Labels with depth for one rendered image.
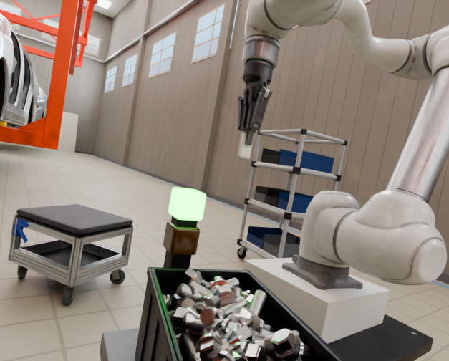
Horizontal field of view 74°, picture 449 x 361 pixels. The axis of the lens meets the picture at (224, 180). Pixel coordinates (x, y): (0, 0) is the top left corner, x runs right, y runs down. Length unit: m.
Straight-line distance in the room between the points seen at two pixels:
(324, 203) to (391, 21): 3.42
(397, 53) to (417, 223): 0.53
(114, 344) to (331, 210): 0.66
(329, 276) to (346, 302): 0.09
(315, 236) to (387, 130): 2.85
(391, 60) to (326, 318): 0.77
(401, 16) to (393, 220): 3.49
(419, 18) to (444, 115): 3.12
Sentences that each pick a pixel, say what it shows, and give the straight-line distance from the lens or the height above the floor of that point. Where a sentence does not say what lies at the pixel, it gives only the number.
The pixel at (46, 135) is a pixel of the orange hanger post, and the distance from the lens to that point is 3.95.
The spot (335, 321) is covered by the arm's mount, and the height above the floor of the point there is 0.36.
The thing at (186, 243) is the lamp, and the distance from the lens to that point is 0.42.
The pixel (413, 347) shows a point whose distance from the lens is 1.07.
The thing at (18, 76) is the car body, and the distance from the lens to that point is 5.00.
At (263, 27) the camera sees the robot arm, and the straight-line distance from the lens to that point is 0.79.
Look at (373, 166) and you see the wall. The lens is 3.67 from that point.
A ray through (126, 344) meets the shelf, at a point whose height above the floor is 0.45.
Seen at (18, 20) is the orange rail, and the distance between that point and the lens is 9.71.
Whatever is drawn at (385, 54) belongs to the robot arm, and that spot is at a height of 1.11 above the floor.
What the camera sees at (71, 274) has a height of 0.14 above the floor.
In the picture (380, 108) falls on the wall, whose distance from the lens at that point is 3.79.
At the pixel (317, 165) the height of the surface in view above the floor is 0.80.
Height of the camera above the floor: 0.71
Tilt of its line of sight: 3 degrees down
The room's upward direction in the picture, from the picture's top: 10 degrees clockwise
